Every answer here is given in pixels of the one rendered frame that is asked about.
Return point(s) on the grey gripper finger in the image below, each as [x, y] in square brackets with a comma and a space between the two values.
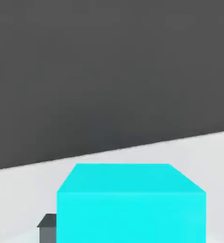
[48, 228]

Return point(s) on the small cyan cube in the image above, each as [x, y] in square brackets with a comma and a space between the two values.
[131, 208]

